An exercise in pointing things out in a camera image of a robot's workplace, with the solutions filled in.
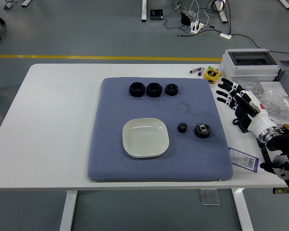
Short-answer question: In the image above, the black handheld device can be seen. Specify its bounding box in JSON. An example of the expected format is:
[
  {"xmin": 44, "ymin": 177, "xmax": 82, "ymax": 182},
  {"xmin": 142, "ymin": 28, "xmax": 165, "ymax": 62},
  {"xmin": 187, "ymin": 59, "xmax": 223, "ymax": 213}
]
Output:
[{"xmin": 150, "ymin": 9, "xmax": 164, "ymax": 21}]

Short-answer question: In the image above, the white table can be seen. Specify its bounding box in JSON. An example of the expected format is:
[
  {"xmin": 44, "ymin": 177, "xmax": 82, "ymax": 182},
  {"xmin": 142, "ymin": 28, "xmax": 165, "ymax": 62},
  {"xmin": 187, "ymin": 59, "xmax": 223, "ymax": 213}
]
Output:
[{"xmin": 0, "ymin": 63, "xmax": 289, "ymax": 231}]

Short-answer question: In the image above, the black power adapter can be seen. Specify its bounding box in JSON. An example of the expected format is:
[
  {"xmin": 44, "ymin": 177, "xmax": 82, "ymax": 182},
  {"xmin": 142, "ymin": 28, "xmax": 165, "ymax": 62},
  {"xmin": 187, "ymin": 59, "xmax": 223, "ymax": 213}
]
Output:
[{"xmin": 181, "ymin": 12, "xmax": 191, "ymax": 26}]

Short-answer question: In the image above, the blue-grey quilted mat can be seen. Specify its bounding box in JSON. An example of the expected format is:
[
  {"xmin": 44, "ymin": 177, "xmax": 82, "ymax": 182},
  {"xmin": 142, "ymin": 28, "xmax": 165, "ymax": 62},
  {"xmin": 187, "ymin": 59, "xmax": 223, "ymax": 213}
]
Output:
[{"xmin": 87, "ymin": 77, "xmax": 234, "ymax": 182}]

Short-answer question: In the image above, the bag of clear plastic parts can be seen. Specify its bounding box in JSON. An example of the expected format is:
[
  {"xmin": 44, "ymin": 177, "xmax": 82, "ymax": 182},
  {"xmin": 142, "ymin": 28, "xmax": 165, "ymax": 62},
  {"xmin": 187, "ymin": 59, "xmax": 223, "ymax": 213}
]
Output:
[{"xmin": 252, "ymin": 81, "xmax": 289, "ymax": 121}]

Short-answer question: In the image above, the small grey box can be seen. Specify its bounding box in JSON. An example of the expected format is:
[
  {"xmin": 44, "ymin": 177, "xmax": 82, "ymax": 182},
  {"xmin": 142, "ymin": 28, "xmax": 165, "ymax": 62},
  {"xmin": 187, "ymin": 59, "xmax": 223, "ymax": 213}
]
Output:
[{"xmin": 274, "ymin": 59, "xmax": 289, "ymax": 98}]

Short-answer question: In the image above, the flat white box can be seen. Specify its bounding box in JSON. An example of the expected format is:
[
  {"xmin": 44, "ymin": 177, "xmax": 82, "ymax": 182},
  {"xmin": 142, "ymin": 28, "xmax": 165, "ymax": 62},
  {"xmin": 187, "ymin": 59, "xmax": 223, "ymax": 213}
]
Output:
[{"xmin": 259, "ymin": 81, "xmax": 287, "ymax": 94}]

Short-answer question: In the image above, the yellow tape measure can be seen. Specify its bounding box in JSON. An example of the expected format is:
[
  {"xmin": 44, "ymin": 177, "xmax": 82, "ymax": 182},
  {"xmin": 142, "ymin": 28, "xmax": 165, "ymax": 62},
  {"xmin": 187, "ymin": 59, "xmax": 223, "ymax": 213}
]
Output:
[{"xmin": 204, "ymin": 68, "xmax": 222, "ymax": 85}]

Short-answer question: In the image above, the small black hex nut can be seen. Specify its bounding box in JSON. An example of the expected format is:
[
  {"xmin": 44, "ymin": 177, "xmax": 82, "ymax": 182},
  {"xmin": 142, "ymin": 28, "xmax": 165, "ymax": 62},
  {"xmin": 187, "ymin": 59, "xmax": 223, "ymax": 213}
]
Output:
[{"xmin": 165, "ymin": 83, "xmax": 179, "ymax": 96}]

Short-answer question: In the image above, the large black hex nut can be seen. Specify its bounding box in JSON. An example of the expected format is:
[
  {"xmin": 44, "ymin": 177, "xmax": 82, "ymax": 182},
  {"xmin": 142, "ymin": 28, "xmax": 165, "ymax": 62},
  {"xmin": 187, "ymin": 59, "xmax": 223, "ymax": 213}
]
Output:
[
  {"xmin": 146, "ymin": 82, "xmax": 163, "ymax": 98},
  {"xmin": 129, "ymin": 81, "xmax": 145, "ymax": 98}
]

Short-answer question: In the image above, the long black floor cable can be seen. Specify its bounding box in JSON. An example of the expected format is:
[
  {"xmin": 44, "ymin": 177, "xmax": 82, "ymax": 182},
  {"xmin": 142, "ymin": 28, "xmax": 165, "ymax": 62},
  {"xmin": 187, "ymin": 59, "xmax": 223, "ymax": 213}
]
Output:
[{"xmin": 231, "ymin": 33, "xmax": 289, "ymax": 61}]

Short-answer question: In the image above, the large black gear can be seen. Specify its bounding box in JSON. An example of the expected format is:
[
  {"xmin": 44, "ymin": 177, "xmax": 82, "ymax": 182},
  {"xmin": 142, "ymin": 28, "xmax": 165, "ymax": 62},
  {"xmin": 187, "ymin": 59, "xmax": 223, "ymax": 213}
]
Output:
[{"xmin": 194, "ymin": 122, "xmax": 212, "ymax": 139}]

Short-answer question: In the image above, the grey electrical enclosure box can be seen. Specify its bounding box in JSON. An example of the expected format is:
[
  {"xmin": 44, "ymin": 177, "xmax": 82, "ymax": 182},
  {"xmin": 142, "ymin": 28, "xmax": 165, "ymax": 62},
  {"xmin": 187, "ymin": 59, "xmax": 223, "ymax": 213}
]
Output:
[{"xmin": 220, "ymin": 48, "xmax": 281, "ymax": 87}]

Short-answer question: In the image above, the purple-edged label card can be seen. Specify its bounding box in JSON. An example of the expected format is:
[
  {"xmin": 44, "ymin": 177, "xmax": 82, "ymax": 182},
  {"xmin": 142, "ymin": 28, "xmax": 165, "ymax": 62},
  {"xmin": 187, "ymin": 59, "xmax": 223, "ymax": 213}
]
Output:
[{"xmin": 228, "ymin": 147, "xmax": 260, "ymax": 173}]

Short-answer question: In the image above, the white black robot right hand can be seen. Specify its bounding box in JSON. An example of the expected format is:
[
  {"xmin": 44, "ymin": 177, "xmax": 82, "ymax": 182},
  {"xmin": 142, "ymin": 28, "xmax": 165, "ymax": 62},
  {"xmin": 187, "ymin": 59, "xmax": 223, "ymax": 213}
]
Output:
[{"xmin": 215, "ymin": 77, "xmax": 279, "ymax": 138}]

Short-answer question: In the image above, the white power strip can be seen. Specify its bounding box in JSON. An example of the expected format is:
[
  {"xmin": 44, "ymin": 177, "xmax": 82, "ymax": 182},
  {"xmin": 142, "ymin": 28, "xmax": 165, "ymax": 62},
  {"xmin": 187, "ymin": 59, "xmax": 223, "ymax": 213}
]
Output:
[{"xmin": 190, "ymin": 21, "xmax": 205, "ymax": 34}]

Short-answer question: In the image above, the white square plate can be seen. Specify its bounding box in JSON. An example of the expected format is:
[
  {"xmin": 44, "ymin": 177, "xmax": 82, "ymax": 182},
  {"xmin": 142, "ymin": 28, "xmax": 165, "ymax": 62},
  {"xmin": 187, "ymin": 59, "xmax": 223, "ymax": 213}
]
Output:
[{"xmin": 122, "ymin": 117, "xmax": 170, "ymax": 159}]

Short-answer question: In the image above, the clear plastic floor plate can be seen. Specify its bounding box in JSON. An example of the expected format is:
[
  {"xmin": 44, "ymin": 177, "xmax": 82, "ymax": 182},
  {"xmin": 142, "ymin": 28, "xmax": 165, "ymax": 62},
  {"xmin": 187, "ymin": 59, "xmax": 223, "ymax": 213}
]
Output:
[{"xmin": 199, "ymin": 189, "xmax": 221, "ymax": 205}]

